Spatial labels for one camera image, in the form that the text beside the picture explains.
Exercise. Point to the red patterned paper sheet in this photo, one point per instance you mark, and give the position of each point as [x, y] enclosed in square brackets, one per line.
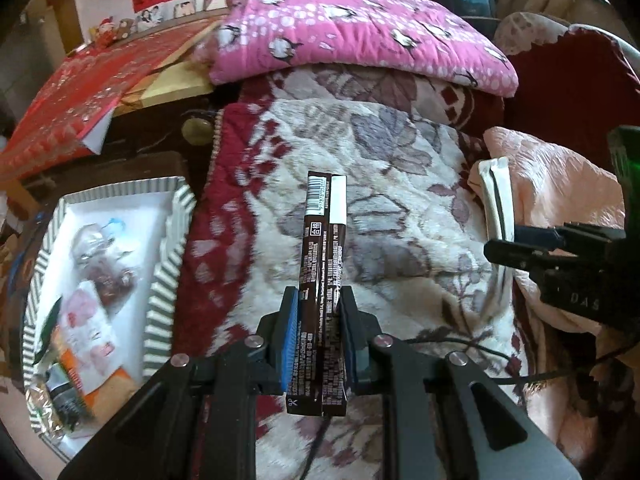
[85, 89]

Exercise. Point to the brown chocolate bar box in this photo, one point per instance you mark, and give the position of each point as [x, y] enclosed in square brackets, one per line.
[317, 384]

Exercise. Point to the dark red cushion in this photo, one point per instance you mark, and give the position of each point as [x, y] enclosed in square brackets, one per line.
[573, 92]

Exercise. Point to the round brass knob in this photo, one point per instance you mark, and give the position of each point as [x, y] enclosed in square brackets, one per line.
[198, 131]

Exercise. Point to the yellow gold box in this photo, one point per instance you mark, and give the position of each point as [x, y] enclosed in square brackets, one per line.
[171, 83]

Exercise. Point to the dark green snack packet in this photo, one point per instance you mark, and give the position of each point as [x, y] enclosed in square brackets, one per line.
[47, 330]

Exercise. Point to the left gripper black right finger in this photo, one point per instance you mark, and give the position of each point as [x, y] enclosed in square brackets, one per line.
[443, 418]

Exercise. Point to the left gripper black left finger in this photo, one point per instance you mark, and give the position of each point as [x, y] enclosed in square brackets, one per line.
[196, 416]

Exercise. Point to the orange cracker packet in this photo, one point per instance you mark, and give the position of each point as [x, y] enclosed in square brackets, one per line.
[102, 394]

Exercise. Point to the light blue snack packet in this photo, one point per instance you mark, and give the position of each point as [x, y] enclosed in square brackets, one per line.
[47, 422]

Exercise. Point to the black green snack packet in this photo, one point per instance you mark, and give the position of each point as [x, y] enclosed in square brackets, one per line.
[67, 401]

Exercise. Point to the peach pink blanket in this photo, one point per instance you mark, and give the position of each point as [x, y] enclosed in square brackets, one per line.
[551, 185]

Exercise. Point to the santa figurine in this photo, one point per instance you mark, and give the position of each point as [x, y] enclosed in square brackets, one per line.
[110, 31]

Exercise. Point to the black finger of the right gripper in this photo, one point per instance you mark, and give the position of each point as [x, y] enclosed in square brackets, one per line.
[528, 257]
[570, 237]

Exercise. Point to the pink penguin quilt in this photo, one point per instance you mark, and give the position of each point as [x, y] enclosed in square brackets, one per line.
[419, 37]

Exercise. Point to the green striped white tray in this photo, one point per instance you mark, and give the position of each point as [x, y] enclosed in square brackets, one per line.
[158, 214]

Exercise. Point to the clear bag of nuts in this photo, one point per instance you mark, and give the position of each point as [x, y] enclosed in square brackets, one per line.
[99, 254]

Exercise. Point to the floral red cream blanket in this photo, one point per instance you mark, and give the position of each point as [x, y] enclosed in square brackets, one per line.
[415, 226]

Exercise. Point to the pink white snack bag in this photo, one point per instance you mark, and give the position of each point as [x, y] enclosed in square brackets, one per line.
[87, 331]

